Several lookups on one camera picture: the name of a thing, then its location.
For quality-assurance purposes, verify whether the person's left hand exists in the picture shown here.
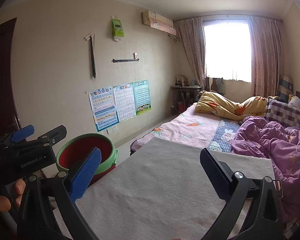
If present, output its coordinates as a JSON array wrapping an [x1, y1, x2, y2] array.
[[0, 179, 26, 212]]

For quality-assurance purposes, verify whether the dark wooden door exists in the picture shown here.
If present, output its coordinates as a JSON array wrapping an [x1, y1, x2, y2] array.
[[0, 18, 20, 137]]

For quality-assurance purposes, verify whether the red bin with green rim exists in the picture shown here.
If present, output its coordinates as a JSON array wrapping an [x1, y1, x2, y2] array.
[[56, 133, 119, 178]]

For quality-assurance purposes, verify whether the pink patterned bed sheet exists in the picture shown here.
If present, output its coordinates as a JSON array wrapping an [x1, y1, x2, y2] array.
[[130, 105, 239, 154]]

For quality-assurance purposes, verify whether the purple quilt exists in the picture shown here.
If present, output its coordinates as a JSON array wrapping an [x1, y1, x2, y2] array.
[[231, 116, 300, 223]]

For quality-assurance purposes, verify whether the yellow quilt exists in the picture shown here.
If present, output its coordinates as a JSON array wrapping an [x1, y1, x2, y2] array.
[[195, 91, 268, 121]]

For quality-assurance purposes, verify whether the red bucket under table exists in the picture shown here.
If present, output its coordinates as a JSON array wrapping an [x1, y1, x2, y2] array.
[[177, 101, 185, 113]]

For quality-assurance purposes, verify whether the plaid pillow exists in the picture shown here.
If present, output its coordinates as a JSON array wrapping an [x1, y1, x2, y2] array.
[[264, 98, 300, 128]]

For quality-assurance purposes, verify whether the dark side table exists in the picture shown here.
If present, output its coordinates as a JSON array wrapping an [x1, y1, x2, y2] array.
[[170, 85, 202, 115]]

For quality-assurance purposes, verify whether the blue striped pillow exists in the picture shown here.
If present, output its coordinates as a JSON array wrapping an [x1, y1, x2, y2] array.
[[277, 76, 293, 103]]

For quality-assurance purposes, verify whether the right pink curtain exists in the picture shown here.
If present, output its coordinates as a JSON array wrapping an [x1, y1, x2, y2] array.
[[247, 16, 285, 97]]

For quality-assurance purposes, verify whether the pink curtain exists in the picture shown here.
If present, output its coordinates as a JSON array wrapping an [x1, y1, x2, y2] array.
[[247, 16, 285, 97], [176, 17, 206, 90]]

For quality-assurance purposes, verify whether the left pink curtain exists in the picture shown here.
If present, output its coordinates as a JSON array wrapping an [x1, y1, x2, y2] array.
[[176, 17, 206, 90]]

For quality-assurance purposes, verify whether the covered air conditioner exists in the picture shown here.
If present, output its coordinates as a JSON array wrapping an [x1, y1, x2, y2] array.
[[141, 10, 177, 36]]

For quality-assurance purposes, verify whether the left wall chart poster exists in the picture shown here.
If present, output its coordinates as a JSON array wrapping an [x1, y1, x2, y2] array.
[[88, 86, 119, 132]]

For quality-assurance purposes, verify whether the wall chart poster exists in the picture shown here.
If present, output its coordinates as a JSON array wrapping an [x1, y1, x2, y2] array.
[[113, 83, 136, 122], [88, 86, 119, 132]]

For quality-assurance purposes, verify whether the middle wall chart poster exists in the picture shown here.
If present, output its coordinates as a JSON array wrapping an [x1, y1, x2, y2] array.
[[113, 83, 136, 122]]

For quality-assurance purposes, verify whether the right green wall poster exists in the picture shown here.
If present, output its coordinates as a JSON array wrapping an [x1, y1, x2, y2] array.
[[132, 80, 151, 115]]

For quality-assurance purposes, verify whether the black hanging wall strip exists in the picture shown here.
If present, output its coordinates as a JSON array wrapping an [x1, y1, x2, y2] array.
[[85, 33, 97, 79]]

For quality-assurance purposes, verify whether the horizontal wall rail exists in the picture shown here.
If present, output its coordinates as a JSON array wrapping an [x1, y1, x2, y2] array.
[[112, 53, 140, 63]]

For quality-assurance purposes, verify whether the green wall box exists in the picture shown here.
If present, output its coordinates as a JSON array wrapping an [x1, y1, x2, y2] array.
[[111, 16, 125, 42]]

